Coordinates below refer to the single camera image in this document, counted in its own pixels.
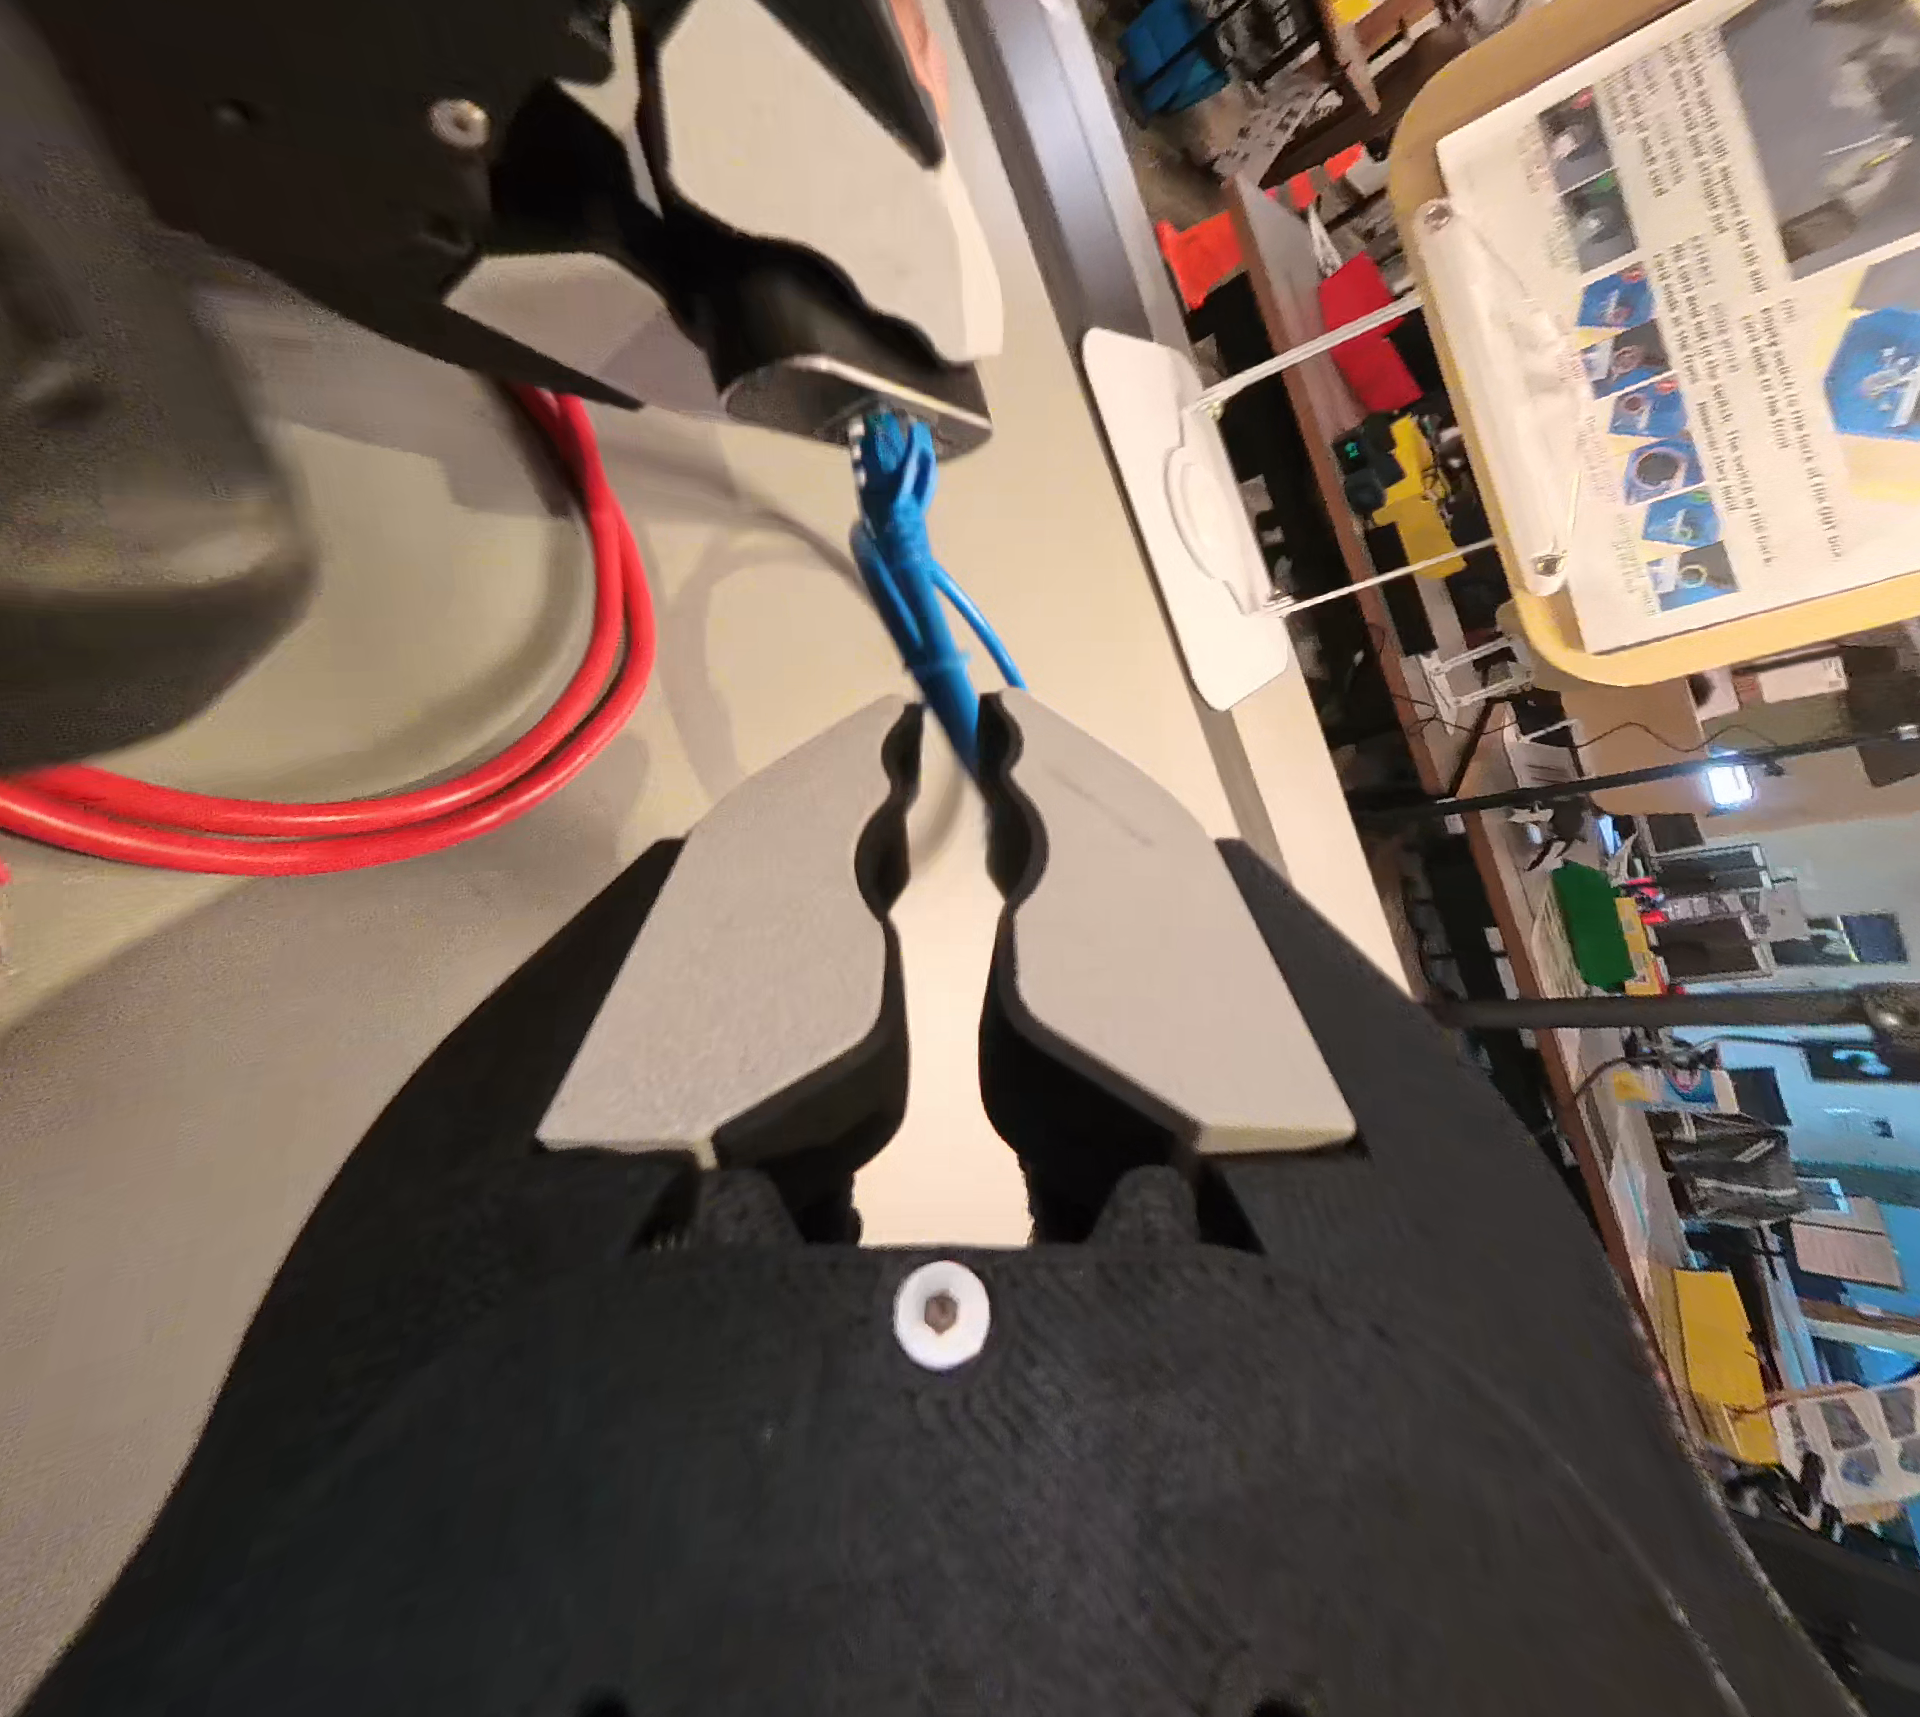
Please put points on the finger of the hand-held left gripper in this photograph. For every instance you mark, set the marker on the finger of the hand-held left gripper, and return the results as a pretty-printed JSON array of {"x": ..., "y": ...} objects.
[
  {"x": 811, "y": 157},
  {"x": 584, "y": 315}
]

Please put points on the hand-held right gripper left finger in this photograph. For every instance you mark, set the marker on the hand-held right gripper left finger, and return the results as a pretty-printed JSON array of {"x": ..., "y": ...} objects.
[{"x": 720, "y": 967}]

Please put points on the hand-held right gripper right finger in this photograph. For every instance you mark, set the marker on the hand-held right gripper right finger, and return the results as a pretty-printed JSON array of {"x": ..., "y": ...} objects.
[{"x": 1170, "y": 967}]

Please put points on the black network switch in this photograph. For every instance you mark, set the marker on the black network switch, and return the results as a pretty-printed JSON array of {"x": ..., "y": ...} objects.
[{"x": 794, "y": 315}]

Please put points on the blue storage crate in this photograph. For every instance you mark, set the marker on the blue storage crate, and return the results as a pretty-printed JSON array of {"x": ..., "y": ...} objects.
[{"x": 1170, "y": 52}]

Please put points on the orange floor marker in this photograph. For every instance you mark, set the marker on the orange floor marker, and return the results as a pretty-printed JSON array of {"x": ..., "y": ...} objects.
[{"x": 1200, "y": 263}]

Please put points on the green box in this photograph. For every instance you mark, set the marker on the green box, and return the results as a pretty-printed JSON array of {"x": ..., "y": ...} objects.
[{"x": 1598, "y": 923}]

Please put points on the white base sign stand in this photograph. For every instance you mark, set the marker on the white base sign stand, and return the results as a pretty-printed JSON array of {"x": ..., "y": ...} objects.
[{"x": 1185, "y": 516}]

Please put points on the dark light stand pole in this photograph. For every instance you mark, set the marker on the dark light stand pole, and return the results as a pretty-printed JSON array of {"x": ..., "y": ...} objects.
[{"x": 1651, "y": 1010}]

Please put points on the yellow and black device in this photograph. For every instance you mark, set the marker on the yellow and black device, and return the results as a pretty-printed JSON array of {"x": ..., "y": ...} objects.
[{"x": 1411, "y": 473}]

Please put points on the red plastic box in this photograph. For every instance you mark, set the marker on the red plastic box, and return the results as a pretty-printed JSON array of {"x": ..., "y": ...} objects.
[{"x": 1365, "y": 337}]

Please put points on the wooden instruction board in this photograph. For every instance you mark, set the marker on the wooden instruction board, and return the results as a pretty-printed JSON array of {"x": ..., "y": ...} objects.
[{"x": 1724, "y": 247}]

